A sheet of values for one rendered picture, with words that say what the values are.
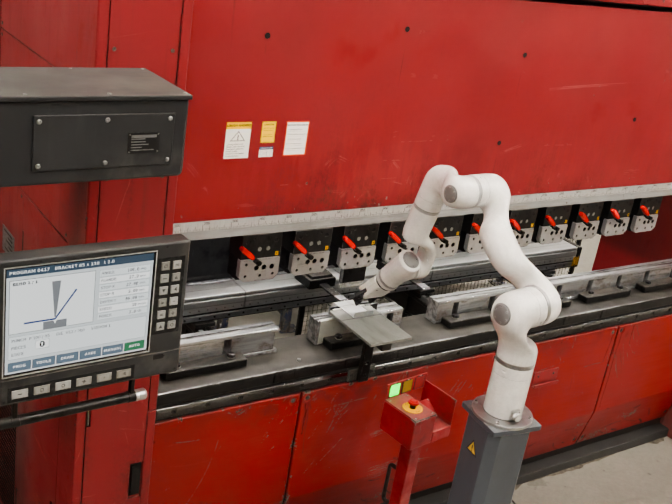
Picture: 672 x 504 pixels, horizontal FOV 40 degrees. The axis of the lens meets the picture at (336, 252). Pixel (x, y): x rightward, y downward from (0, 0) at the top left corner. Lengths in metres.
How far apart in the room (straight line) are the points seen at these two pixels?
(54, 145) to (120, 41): 0.46
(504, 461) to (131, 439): 1.13
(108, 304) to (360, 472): 1.75
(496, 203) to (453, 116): 0.58
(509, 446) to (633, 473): 1.99
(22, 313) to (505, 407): 1.46
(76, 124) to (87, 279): 0.36
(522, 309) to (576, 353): 1.59
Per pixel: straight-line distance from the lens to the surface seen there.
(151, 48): 2.44
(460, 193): 2.78
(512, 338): 2.75
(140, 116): 2.10
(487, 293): 3.86
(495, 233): 2.79
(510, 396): 2.86
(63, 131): 2.04
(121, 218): 2.55
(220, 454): 3.26
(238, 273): 3.05
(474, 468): 2.98
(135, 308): 2.25
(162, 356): 2.35
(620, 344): 4.50
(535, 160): 3.72
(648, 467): 4.96
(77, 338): 2.22
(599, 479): 4.73
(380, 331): 3.29
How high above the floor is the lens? 2.45
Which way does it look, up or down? 22 degrees down
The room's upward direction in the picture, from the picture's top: 9 degrees clockwise
